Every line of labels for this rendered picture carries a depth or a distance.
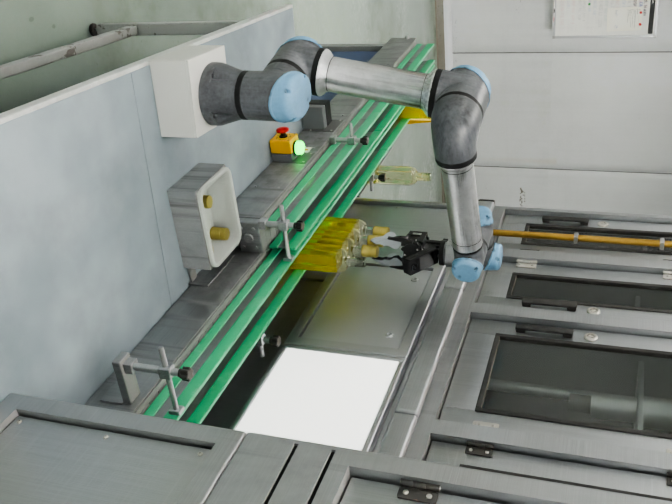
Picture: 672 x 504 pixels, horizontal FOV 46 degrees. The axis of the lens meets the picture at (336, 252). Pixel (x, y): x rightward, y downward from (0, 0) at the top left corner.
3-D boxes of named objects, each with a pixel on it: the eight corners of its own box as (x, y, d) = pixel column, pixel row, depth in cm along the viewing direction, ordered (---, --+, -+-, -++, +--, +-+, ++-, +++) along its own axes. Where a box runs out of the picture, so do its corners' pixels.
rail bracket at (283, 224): (263, 260, 221) (305, 264, 217) (254, 205, 213) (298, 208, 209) (267, 254, 223) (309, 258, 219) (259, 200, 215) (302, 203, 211)
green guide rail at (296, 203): (265, 225, 220) (292, 227, 218) (265, 222, 220) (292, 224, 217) (417, 45, 362) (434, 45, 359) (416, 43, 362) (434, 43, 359)
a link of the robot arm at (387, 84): (259, 57, 190) (486, 98, 178) (281, 27, 200) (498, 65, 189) (261, 100, 198) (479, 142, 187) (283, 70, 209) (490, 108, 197)
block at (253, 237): (239, 252, 222) (262, 254, 220) (234, 222, 218) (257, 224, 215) (244, 246, 225) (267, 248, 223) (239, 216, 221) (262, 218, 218)
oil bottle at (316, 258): (276, 268, 231) (346, 274, 224) (273, 251, 228) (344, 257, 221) (283, 258, 236) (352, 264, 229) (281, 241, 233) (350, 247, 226)
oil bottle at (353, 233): (291, 247, 240) (358, 253, 233) (288, 231, 238) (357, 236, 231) (297, 238, 245) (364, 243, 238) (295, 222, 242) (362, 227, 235)
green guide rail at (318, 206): (269, 248, 224) (295, 251, 221) (268, 245, 224) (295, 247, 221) (417, 61, 366) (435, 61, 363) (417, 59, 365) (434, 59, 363)
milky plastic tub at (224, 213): (185, 268, 207) (215, 271, 204) (167, 190, 196) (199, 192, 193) (214, 236, 221) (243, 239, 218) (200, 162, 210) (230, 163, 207)
